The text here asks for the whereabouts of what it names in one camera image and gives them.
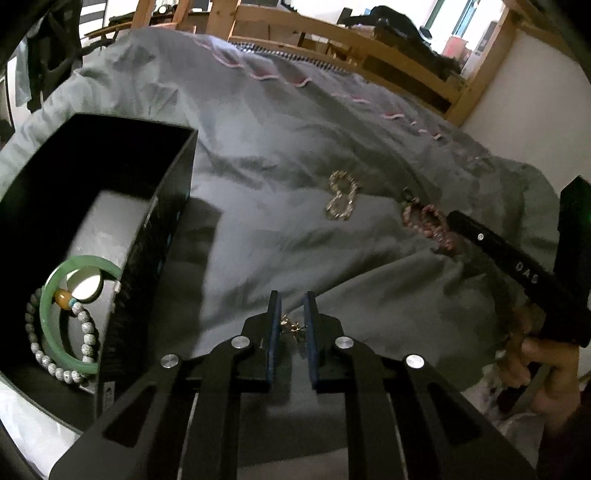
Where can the black bag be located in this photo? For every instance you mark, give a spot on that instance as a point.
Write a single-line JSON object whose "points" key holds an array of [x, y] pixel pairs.
{"points": [[406, 27]]}

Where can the black storage box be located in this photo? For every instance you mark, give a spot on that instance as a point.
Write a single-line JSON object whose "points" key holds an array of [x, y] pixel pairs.
{"points": [[106, 230]]}

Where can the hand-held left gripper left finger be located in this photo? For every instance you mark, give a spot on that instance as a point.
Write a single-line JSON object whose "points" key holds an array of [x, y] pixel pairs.
{"points": [[275, 318]]}

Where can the wooden bed frame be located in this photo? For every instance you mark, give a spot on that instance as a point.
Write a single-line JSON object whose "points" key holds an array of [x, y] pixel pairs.
{"points": [[369, 50]]}

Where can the grey blanket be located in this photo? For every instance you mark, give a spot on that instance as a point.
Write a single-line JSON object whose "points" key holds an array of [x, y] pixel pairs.
{"points": [[295, 184]]}

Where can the green jade bangle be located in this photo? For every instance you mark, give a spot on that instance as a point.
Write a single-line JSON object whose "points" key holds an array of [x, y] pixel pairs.
{"points": [[51, 318]]}

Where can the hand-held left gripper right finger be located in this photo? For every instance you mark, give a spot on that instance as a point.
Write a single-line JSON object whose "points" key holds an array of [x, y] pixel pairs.
{"points": [[310, 323]]}

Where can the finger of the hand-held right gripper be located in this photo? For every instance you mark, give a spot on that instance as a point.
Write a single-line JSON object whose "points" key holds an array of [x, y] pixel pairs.
{"points": [[498, 258]]}

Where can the dark hanging clothes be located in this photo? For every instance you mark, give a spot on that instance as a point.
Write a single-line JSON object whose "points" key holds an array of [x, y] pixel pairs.
{"points": [[51, 46]]}

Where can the person's right hand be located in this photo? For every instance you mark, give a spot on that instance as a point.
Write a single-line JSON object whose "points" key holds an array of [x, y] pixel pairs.
{"points": [[549, 369]]}

